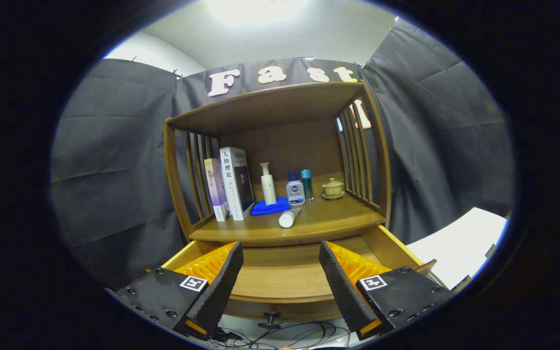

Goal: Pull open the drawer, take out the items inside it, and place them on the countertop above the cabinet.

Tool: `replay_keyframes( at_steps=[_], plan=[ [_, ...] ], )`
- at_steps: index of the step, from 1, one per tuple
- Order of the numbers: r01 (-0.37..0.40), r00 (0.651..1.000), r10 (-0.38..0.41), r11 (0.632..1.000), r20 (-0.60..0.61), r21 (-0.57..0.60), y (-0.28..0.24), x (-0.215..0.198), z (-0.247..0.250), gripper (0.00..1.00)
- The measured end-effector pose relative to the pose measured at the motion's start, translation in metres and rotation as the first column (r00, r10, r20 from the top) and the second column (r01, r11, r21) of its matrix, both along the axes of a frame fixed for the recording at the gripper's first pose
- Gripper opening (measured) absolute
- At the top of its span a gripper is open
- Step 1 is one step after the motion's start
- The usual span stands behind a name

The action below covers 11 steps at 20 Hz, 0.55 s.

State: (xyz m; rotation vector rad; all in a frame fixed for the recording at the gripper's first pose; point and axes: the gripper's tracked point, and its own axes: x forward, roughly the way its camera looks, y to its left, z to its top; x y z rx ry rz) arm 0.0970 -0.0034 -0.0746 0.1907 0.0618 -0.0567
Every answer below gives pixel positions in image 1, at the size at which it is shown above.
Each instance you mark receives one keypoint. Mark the white pump bottle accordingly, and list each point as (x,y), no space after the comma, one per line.
(268,189)

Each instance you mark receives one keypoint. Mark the white bottle with blue cap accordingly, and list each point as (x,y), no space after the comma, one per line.
(295,192)

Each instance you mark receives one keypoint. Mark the black backdrop cloth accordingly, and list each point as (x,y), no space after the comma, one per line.
(114,170)

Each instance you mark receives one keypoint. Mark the brown wooden cabinet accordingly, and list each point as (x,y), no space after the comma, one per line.
(294,146)

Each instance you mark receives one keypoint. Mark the wooden drawer with black knob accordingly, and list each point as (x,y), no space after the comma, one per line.
(285,272)

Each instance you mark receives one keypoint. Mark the white flat surface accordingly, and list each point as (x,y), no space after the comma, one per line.
(460,248)

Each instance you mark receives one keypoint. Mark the white squeeze tube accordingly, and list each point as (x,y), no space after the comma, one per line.
(288,218)

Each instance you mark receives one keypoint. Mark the wooden countertop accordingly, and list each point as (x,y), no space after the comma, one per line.
(323,218)

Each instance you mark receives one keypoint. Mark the teal bottle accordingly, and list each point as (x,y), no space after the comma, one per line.
(307,187)

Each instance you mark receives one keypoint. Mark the white book with dark cover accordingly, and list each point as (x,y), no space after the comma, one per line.
(231,184)

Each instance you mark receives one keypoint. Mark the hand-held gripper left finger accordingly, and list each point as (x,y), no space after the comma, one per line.
(219,287)

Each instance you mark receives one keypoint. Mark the blue folded cloth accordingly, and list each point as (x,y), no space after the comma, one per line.
(268,208)

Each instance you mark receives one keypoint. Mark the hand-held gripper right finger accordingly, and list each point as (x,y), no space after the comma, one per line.
(343,287)

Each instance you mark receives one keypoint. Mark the beige lidded teacup with saucer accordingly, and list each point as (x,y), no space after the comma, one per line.
(333,189)

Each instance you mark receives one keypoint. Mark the purple book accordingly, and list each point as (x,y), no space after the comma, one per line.
(216,189)

